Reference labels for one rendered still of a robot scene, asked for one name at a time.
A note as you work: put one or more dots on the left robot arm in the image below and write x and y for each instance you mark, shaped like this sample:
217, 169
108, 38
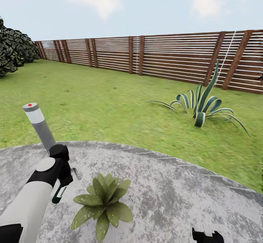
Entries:
21, 221

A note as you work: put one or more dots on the insectifuge atomizer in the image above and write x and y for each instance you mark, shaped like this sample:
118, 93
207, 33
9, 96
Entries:
58, 195

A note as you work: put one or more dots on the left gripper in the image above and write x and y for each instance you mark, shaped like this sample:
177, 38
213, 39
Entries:
65, 176

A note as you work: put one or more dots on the pot plant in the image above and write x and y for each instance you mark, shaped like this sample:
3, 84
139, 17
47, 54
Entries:
102, 204

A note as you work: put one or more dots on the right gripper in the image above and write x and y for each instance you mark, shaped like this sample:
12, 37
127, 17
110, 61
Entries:
200, 237

